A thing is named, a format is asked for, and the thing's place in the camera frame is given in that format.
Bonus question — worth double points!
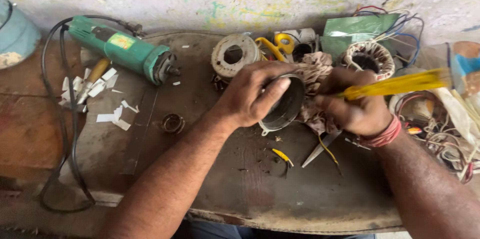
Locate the red thread wristband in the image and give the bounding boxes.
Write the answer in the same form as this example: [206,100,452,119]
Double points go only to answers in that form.
[358,114,403,149]

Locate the flat metal blade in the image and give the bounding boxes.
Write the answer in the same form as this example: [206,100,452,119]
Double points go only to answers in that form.
[301,131,343,168]

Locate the person's right hand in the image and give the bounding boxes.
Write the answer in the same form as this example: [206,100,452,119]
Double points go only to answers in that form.
[314,67,393,137]

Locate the bundle of coloured wires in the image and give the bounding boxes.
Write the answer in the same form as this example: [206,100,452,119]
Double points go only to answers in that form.
[352,5,425,68]

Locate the pale blue bucket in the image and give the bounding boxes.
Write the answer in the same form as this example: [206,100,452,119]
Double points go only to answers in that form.
[0,0,42,70]

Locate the yellow handled scissors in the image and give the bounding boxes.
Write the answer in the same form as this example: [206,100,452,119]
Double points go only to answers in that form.
[254,33,296,62]

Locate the person's left hand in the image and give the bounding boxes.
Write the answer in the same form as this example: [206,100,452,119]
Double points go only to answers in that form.
[212,61,299,128]

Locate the thin yellow wire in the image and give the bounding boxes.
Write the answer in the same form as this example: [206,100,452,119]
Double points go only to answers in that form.
[318,135,343,176]

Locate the small metal bearing ring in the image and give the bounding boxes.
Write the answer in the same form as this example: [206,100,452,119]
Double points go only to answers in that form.
[161,113,186,135]

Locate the green sheet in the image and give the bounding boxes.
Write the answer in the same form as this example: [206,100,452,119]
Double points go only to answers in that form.
[320,13,401,61]

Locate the yellow wire piece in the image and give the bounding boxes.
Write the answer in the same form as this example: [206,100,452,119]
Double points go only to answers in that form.
[272,148,295,167]

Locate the white round motor housing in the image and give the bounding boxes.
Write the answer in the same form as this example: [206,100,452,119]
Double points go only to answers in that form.
[211,34,262,81]

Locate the tangle of wires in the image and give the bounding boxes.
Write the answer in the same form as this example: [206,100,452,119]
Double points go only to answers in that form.
[388,91,480,184]

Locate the black round part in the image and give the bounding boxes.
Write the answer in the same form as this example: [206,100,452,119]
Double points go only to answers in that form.
[292,42,317,63]

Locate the dark metal motor end cover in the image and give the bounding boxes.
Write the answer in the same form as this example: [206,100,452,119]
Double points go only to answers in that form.
[258,73,306,137]

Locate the dirty brown rag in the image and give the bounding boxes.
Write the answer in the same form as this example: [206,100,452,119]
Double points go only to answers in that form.
[292,51,340,136]

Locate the green angle grinder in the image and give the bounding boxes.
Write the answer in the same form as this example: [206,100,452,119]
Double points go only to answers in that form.
[67,16,181,86]

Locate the copper wound motor stator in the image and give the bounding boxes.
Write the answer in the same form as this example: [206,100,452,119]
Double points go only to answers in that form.
[340,41,396,81]

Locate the wooden handled tool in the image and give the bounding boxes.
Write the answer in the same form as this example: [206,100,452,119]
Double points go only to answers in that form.
[76,58,112,105]

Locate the pile of white paper scraps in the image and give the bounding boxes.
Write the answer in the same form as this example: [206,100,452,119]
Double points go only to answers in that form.
[58,67,140,131]

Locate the plastic bag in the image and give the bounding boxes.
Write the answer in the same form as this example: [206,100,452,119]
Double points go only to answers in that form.
[427,41,480,146]

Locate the black power cable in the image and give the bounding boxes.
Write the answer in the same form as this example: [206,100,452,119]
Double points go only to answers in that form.
[39,15,145,213]

